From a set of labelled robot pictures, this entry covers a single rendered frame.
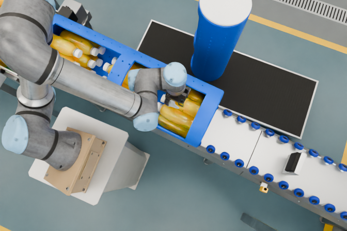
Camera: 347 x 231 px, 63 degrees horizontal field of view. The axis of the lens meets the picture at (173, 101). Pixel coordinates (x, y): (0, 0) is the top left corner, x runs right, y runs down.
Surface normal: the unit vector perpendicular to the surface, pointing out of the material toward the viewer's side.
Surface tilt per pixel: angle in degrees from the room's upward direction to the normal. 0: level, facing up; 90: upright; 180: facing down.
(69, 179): 40
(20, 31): 27
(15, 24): 19
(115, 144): 0
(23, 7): 31
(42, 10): 67
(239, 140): 0
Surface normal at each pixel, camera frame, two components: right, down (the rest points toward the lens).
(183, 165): -0.01, -0.25
